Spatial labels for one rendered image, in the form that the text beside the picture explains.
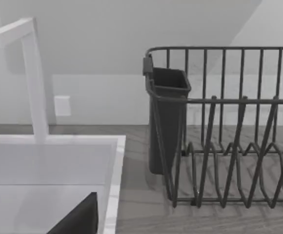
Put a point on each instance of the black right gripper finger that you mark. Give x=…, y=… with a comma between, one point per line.
x=83, y=217

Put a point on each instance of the white sink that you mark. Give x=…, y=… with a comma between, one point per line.
x=53, y=158

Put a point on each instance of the dark grey cutlery holder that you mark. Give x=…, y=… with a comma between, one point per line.
x=166, y=122

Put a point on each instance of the tall white tap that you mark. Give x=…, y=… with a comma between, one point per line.
x=34, y=80

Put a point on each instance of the white wall socket plate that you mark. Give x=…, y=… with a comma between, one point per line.
x=62, y=105

